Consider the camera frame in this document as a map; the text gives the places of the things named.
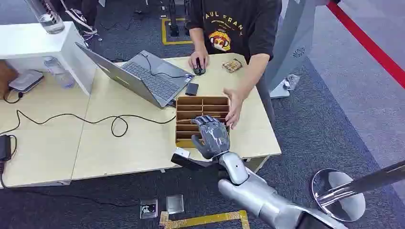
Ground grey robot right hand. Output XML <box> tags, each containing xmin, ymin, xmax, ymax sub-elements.
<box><xmin>191</xmin><ymin>115</ymin><xmax>231</xmax><ymax>160</ymax></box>

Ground person's left hand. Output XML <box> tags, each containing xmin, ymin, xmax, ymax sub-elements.
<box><xmin>223</xmin><ymin>87</ymin><xmax>245</xmax><ymax>131</ymax></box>

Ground person's hand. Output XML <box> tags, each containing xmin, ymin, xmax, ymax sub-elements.
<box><xmin>223</xmin><ymin>87</ymin><xmax>245</xmax><ymax>131</ymax></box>
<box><xmin>188</xmin><ymin>50</ymin><xmax>210</xmax><ymax>71</ymax></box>

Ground wooden card box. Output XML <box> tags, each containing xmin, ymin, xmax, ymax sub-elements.
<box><xmin>175</xmin><ymin>96</ymin><xmax>231</xmax><ymax>149</ymax></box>

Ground small black box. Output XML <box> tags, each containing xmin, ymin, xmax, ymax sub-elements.
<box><xmin>184</xmin><ymin>82</ymin><xmax>200</xmax><ymax>97</ymax></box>

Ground black computer mouse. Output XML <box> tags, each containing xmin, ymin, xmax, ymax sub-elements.
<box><xmin>193</xmin><ymin>58</ymin><xmax>207</xmax><ymax>76</ymax></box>

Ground metal floor plate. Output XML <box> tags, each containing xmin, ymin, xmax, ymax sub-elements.
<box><xmin>166</xmin><ymin>194</ymin><xmax>185</xmax><ymax>215</ymax></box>

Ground person's right hand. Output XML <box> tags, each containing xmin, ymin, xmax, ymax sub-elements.
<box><xmin>188</xmin><ymin>50</ymin><xmax>210</xmax><ymax>71</ymax></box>

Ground grey laptop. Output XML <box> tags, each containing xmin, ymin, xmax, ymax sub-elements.
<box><xmin>75</xmin><ymin>42</ymin><xmax>195</xmax><ymax>109</ymax></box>

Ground clear plastic bag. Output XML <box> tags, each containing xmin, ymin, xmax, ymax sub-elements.
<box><xmin>283</xmin><ymin>73</ymin><xmax>300</xmax><ymax>91</ymax></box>

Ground floor power socket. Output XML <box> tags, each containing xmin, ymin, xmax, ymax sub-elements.
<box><xmin>139</xmin><ymin>198</ymin><xmax>159</xmax><ymax>219</ymax></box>

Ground person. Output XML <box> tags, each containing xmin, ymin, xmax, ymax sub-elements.
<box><xmin>186</xmin><ymin>0</ymin><xmax>283</xmax><ymax>131</ymax></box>

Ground black stand legs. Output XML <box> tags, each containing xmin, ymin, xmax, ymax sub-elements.
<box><xmin>167</xmin><ymin>0</ymin><xmax>191</xmax><ymax>38</ymax></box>

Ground grey standing panel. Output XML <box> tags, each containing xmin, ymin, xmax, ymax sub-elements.
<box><xmin>265</xmin><ymin>0</ymin><xmax>317</xmax><ymax>99</ymax></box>

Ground chrome stand with round base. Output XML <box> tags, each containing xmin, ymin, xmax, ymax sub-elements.
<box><xmin>311</xmin><ymin>160</ymin><xmax>405</xmax><ymax>222</ymax></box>

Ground small clear water bottle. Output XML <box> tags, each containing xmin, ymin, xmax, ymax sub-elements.
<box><xmin>43</xmin><ymin>56</ymin><xmax>75</xmax><ymax>89</ymax></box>

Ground black and white shoes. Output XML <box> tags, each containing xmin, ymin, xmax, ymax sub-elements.
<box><xmin>59</xmin><ymin>0</ymin><xmax>99</xmax><ymax>36</ymax></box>

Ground red barrier strip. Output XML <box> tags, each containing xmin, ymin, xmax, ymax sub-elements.
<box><xmin>325</xmin><ymin>0</ymin><xmax>405</xmax><ymax>90</ymax></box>

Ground flat grey device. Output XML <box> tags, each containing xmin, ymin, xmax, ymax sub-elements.
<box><xmin>8</xmin><ymin>69</ymin><xmax>44</xmax><ymax>94</ymax></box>

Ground white shelf unit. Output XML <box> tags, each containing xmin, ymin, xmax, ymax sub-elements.
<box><xmin>0</xmin><ymin>21</ymin><xmax>97</xmax><ymax>96</ymax></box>

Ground large clear water bottle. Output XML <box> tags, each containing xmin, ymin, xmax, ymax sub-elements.
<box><xmin>24</xmin><ymin>0</ymin><xmax>66</xmax><ymax>35</ymax></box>

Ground black power adapter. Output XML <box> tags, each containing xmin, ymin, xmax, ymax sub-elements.
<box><xmin>0</xmin><ymin>135</ymin><xmax>12</xmax><ymax>162</ymax></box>

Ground brown wooden board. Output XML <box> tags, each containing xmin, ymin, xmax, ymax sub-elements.
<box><xmin>0</xmin><ymin>60</ymin><xmax>19</xmax><ymax>101</ymax></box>

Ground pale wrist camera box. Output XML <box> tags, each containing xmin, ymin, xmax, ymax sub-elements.
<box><xmin>174</xmin><ymin>147</ymin><xmax>191</xmax><ymax>159</ymax></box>

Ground yellow floor tape frame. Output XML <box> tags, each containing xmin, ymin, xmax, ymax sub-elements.
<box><xmin>161</xmin><ymin>17</ymin><xmax>194</xmax><ymax>46</ymax></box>
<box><xmin>159</xmin><ymin>209</ymin><xmax>251</xmax><ymax>229</ymax></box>

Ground black mouse cable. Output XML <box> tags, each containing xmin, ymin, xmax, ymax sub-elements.
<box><xmin>139</xmin><ymin>52</ymin><xmax>195</xmax><ymax>79</ymax></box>

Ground long black power cable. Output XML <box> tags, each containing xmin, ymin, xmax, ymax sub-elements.
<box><xmin>0</xmin><ymin>109</ymin><xmax>177</xmax><ymax>138</ymax></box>

